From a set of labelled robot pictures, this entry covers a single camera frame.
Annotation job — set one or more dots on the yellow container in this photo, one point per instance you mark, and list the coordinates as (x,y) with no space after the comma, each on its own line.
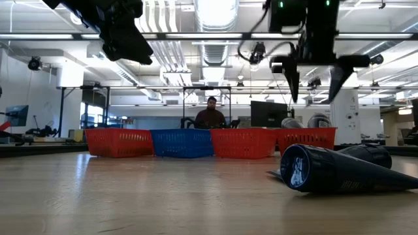
(76,135)

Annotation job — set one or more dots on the black tube with blue cap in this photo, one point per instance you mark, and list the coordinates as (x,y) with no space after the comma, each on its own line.
(330,169)

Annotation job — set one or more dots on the white round column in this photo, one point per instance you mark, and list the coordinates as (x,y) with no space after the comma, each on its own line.
(344,120)

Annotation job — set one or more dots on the black robot arm on bench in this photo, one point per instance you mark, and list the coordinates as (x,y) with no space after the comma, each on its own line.
(40,131)

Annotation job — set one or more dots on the person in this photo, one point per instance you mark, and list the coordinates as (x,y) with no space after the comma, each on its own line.
(210,119)

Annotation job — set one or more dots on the small blue-screen monitor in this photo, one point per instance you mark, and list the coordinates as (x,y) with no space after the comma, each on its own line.
(18,115)

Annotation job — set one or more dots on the grey tube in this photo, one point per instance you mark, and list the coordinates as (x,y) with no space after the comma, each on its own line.
(291,123)

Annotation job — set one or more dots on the black tube with ribbed cap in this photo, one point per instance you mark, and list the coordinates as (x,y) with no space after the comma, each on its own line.
(372,155)

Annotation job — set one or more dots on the red mesh basket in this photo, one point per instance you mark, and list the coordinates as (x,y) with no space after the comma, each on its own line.
(243,143)
(310,137)
(119,142)

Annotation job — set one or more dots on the black tall frame stand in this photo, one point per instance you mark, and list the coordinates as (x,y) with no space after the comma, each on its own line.
(61,111)

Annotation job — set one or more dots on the black overhead frame bar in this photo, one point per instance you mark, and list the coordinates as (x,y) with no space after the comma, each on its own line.
(209,36)

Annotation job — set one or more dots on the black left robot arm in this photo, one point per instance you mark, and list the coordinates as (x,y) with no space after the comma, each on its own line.
(70,8)

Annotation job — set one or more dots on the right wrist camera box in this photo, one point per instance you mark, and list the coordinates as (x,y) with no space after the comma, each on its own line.
(287,16)

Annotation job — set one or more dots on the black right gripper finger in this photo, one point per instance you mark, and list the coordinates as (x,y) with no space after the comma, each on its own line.
(338,81)
(293,81)

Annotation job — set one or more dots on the black background robot arm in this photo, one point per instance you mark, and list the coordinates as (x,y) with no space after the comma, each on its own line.
(187,123)
(234,124)

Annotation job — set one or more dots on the black background rig frame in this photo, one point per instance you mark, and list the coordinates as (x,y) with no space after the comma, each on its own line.
(183,104)

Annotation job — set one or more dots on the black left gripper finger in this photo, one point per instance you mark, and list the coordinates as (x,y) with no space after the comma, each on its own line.
(135,45)
(109,52)

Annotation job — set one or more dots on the large black monitor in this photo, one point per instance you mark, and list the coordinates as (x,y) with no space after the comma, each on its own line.
(267,114)

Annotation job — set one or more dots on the blue mesh basket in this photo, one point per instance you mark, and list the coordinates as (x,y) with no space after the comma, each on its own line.
(183,143)

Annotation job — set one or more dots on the black ceiling spotlight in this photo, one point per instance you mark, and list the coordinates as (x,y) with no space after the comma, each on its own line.
(34,63)
(257,53)
(240,84)
(377,59)

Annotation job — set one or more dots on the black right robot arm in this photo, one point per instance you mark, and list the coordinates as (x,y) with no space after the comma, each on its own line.
(323,5)

